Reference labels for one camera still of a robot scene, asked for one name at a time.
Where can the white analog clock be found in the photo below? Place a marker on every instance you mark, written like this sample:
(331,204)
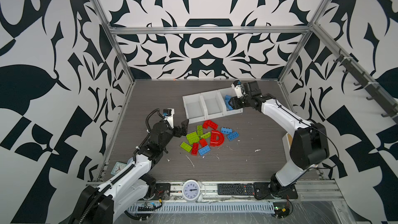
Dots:
(191,190)

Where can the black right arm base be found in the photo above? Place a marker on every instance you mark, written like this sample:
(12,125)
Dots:
(274,190)

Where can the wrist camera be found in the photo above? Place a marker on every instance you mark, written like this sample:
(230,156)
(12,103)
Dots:
(168,117)
(250,89)

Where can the small card with clock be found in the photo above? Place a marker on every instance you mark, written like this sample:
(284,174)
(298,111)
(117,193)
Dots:
(118,167)

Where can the long red lego brick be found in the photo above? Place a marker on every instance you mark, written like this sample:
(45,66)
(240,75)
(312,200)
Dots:
(206,124)

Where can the green slanted lego brick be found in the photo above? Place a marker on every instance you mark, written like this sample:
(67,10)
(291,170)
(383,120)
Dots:
(206,135)

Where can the large green lego plate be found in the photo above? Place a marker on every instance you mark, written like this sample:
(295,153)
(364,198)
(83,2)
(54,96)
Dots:
(193,138)

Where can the white left storage bin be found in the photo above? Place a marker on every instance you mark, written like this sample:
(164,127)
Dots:
(194,108)

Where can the aluminium frame crossbar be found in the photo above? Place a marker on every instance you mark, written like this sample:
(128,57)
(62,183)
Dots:
(209,30)

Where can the black hook rail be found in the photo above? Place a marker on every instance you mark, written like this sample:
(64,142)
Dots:
(365,81)

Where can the white perforated cable tray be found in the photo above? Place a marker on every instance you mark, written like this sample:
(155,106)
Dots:
(207,207)

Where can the electronics board left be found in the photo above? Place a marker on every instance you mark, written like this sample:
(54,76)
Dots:
(149,206)

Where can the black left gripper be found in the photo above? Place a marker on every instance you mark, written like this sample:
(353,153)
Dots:
(176,132)

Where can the black remote control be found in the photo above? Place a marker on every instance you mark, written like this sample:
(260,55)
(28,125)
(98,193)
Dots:
(236,189)

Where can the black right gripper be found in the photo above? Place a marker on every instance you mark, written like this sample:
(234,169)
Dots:
(234,102)

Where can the green lego brick lower left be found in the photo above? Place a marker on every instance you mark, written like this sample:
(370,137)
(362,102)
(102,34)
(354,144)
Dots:
(186,147)

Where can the small red lego brick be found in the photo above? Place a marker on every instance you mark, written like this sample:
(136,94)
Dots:
(203,142)

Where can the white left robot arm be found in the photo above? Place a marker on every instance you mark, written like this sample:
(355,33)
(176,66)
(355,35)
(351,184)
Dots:
(105,203)

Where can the white right storage bin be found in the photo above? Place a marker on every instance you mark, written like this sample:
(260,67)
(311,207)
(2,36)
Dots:
(231,92)

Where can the white storage bin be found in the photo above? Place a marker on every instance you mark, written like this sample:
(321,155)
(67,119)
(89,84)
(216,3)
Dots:
(213,104)
(231,92)
(194,108)

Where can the electronics board right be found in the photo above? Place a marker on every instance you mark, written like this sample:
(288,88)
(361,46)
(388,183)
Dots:
(283,211)

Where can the electronics board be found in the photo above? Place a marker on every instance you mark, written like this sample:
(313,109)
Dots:
(283,211)
(149,206)

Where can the green long lego brick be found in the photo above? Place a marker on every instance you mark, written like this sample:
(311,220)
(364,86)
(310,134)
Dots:
(199,130)

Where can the blue lego brick studs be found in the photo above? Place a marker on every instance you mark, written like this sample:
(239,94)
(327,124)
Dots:
(226,131)

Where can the red D-shaped lego piece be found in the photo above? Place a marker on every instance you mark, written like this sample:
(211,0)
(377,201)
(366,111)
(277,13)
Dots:
(216,139)

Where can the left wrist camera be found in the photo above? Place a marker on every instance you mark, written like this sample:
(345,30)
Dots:
(168,117)

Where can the white middle storage bin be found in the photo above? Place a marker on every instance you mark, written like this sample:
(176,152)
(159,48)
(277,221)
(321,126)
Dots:
(213,104)

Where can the blue lego brick underside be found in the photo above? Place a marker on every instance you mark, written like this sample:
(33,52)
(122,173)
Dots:
(233,136)

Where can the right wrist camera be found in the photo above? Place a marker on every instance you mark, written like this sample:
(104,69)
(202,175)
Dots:
(250,89)

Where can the red lego brick lower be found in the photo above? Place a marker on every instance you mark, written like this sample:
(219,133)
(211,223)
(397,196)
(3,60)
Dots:
(195,149)

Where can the blue lego brick long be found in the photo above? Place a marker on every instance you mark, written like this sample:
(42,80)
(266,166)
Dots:
(228,106)

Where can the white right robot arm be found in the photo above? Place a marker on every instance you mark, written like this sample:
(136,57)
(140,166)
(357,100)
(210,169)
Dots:
(309,140)

